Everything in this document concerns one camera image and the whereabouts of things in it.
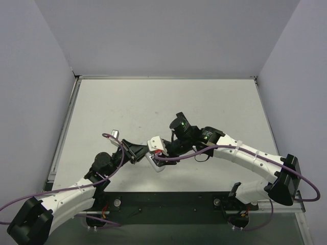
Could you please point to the aluminium frame rail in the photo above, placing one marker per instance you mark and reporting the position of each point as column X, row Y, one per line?
column 263, row 206

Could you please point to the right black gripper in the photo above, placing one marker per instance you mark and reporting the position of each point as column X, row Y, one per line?
column 166, row 147

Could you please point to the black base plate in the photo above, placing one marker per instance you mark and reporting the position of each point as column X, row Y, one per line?
column 165, row 208

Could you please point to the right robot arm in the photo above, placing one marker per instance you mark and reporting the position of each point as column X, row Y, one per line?
column 279, row 175

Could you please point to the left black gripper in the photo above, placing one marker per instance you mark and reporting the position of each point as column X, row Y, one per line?
column 128, row 150

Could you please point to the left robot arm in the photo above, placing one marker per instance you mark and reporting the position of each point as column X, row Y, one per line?
column 38, row 218

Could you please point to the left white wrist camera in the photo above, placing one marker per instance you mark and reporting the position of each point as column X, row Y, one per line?
column 112, row 137

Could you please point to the white remote control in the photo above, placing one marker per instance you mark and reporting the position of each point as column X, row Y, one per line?
column 154, row 163

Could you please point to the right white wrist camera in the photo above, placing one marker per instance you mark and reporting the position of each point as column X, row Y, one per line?
column 156, row 144

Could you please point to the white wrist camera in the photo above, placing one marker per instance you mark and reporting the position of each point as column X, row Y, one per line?
column 156, row 144
column 112, row 137

